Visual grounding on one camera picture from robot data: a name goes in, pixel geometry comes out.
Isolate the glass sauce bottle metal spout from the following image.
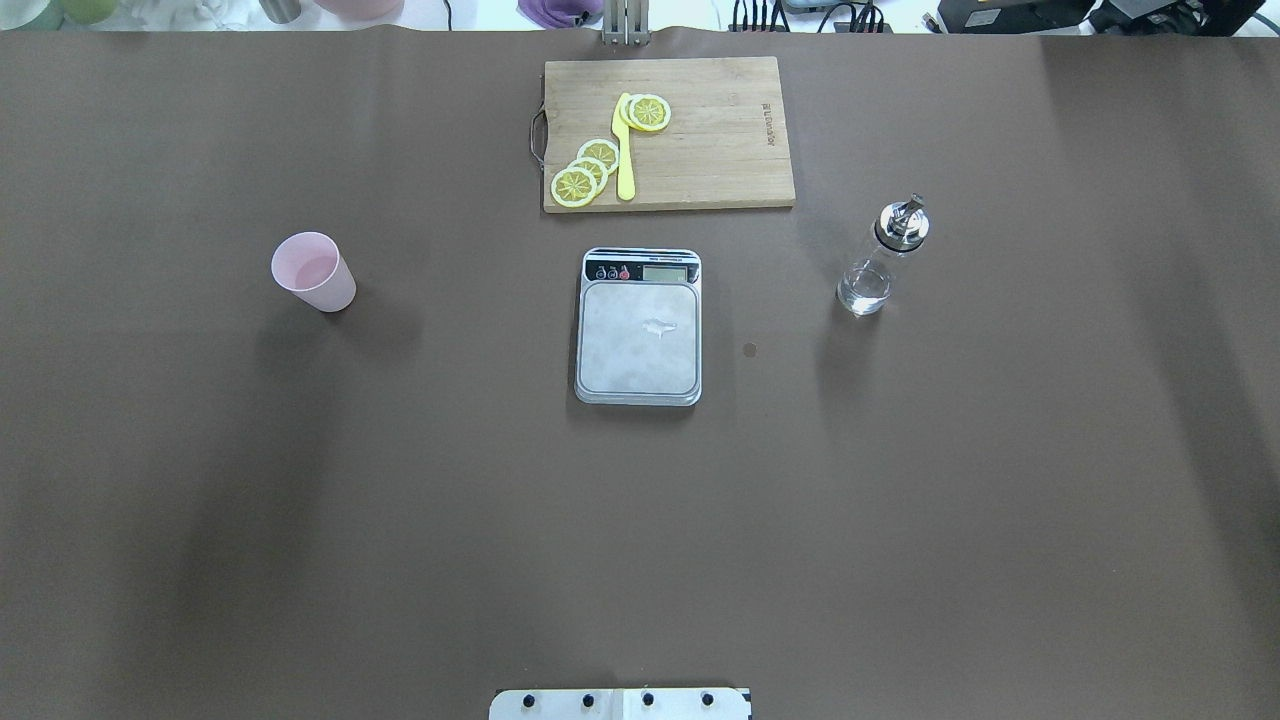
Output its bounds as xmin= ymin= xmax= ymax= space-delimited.
xmin=836 ymin=193 xmax=931 ymax=316

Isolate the wooden cutting board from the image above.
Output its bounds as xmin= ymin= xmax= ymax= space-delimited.
xmin=541 ymin=56 xmax=796 ymax=213

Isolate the silver digital kitchen scale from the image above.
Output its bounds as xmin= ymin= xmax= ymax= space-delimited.
xmin=573 ymin=247 xmax=703 ymax=407

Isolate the aluminium frame post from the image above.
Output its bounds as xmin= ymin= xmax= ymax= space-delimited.
xmin=602 ymin=0 xmax=650 ymax=47

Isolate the lemon slice under top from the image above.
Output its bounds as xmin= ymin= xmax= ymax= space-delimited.
xmin=613 ymin=94 xmax=632 ymax=128

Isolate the pink bowl with ice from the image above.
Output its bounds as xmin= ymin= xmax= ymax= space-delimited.
xmin=315 ymin=0 xmax=404 ymax=22

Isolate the lemon slice upper left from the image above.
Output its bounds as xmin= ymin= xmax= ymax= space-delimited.
xmin=577 ymin=138 xmax=620 ymax=174

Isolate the pink plastic cup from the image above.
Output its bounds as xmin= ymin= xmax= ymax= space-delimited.
xmin=270 ymin=231 xmax=357 ymax=313

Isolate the yellow plastic knife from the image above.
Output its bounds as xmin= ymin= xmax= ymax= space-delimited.
xmin=611 ymin=110 xmax=636 ymax=202

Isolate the lemon slice top right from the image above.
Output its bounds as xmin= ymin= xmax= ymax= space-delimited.
xmin=623 ymin=94 xmax=672 ymax=132

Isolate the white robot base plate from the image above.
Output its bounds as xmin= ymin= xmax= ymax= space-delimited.
xmin=488 ymin=687 xmax=753 ymax=719

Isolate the lemon slice middle left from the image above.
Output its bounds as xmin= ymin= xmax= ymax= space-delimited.
xmin=567 ymin=156 xmax=611 ymax=193

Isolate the lemon slice front left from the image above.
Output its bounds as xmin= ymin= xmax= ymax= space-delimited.
xmin=549 ymin=165 xmax=600 ymax=209

